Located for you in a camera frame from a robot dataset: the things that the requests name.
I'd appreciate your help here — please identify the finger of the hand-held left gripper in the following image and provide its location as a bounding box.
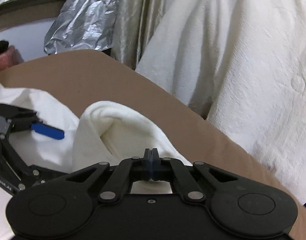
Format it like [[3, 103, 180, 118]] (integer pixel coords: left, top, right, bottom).
[[0, 133, 71, 196], [0, 103, 66, 140]]

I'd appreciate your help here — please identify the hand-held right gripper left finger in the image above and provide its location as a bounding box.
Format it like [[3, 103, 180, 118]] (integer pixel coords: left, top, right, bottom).
[[64, 148, 152, 204]]

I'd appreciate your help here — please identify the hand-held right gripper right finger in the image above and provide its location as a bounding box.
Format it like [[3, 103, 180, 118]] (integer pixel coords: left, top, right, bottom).
[[151, 148, 239, 204]]

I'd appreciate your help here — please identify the white towel garment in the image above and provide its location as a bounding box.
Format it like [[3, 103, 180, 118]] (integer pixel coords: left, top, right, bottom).
[[0, 79, 193, 240]]

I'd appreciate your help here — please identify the red suitcase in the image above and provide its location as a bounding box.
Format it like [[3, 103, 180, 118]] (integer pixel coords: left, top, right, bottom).
[[0, 46, 17, 72]]

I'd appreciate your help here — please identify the crumpled silver foil sheet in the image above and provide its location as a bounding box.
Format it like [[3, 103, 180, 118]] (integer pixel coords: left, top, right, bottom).
[[44, 0, 125, 55]]

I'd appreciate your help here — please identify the white blanket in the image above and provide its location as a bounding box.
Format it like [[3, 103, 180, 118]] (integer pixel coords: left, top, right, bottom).
[[135, 0, 306, 205]]

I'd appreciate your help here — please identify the beige curtain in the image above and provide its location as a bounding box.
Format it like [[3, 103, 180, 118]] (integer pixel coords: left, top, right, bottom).
[[110, 0, 174, 70]]

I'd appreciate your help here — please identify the brown window frame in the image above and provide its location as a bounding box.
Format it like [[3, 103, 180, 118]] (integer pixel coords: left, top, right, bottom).
[[0, 0, 68, 34]]

